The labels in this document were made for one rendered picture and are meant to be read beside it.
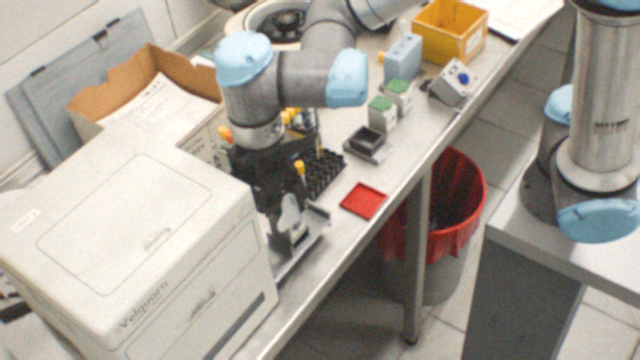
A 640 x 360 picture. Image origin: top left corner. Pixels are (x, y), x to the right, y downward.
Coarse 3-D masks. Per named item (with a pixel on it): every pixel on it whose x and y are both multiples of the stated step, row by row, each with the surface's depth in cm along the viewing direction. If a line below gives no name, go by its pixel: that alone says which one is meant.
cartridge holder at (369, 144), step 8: (360, 128) 131; (368, 128) 131; (352, 136) 129; (360, 136) 132; (368, 136) 132; (376, 136) 131; (384, 136) 129; (344, 144) 131; (352, 144) 130; (360, 144) 128; (368, 144) 131; (376, 144) 128; (384, 144) 130; (352, 152) 131; (360, 152) 129; (368, 152) 128; (376, 152) 129; (384, 152) 129; (368, 160) 129; (376, 160) 128
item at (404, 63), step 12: (408, 36) 140; (420, 36) 140; (396, 48) 137; (408, 48) 137; (420, 48) 141; (384, 60) 137; (396, 60) 135; (408, 60) 138; (420, 60) 144; (384, 72) 139; (396, 72) 137; (408, 72) 141; (420, 72) 145; (384, 84) 142
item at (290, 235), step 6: (270, 216) 107; (276, 216) 105; (270, 222) 108; (276, 222) 107; (276, 228) 108; (294, 228) 107; (300, 228) 109; (306, 228) 110; (276, 234) 110; (282, 234) 108; (288, 234) 107; (294, 234) 108; (300, 234) 110; (288, 240) 108; (294, 240) 109
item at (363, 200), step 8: (360, 184) 125; (352, 192) 124; (360, 192) 124; (368, 192) 124; (376, 192) 123; (344, 200) 123; (352, 200) 123; (360, 200) 123; (368, 200) 122; (376, 200) 122; (384, 200) 122; (344, 208) 122; (352, 208) 121; (360, 208) 121; (368, 208) 121; (376, 208) 120; (368, 216) 119
